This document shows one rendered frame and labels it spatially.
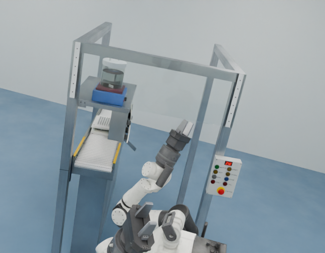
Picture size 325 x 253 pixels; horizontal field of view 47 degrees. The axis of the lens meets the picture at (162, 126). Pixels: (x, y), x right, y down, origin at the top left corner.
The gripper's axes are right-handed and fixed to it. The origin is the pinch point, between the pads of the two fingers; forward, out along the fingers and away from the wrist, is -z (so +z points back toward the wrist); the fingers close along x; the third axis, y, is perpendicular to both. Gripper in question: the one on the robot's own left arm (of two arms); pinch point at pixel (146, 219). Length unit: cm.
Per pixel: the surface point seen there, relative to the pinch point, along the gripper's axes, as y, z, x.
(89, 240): 48, 185, 95
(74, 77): 4, 63, 134
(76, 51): 2, 49, 140
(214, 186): 99, 85, 81
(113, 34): 109, 197, 431
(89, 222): 43, 171, 102
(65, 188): 16, 133, 104
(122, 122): 39, 81, 121
